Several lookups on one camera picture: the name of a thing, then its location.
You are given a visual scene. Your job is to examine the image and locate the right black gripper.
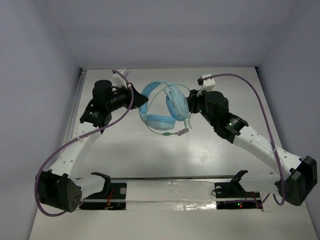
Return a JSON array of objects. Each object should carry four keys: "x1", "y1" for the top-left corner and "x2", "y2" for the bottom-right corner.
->
[{"x1": 186, "y1": 86, "x2": 217, "y2": 127}]

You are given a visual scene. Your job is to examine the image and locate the green headphone cable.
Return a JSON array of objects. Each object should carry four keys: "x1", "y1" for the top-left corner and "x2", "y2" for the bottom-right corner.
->
[{"x1": 144, "y1": 83, "x2": 195, "y2": 138}]

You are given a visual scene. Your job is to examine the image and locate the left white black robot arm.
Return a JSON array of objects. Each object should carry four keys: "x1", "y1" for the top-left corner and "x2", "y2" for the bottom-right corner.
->
[{"x1": 34, "y1": 79, "x2": 149, "y2": 217}]

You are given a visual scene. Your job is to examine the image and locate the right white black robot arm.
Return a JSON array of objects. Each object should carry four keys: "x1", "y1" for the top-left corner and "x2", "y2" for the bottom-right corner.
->
[{"x1": 187, "y1": 89, "x2": 318, "y2": 206}]

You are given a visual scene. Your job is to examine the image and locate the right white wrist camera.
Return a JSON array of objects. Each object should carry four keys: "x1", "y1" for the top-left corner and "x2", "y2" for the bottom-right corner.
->
[{"x1": 197, "y1": 74, "x2": 216, "y2": 97}]

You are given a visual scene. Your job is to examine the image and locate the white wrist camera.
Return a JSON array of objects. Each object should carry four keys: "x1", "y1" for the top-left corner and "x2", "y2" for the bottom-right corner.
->
[
  {"x1": 197, "y1": 74, "x2": 216, "y2": 97},
  {"x1": 112, "y1": 68, "x2": 129, "y2": 89}
]

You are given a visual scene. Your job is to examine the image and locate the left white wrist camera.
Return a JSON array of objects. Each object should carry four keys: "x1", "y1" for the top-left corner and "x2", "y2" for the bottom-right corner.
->
[{"x1": 112, "y1": 68, "x2": 129, "y2": 89}]

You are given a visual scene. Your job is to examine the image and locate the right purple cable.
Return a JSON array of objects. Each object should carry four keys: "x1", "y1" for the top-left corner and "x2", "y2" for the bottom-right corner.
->
[{"x1": 203, "y1": 73, "x2": 287, "y2": 206}]

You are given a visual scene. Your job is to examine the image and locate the aluminium rail with foil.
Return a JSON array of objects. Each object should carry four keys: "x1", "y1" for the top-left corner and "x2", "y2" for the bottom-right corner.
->
[{"x1": 80, "y1": 178, "x2": 263, "y2": 211}]

